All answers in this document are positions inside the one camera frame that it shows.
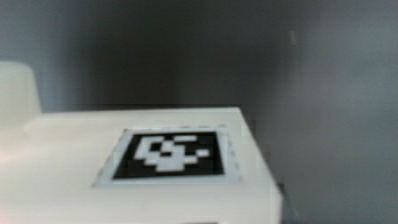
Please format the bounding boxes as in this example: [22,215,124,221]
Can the white drawer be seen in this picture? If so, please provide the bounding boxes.
[0,61,282,224]

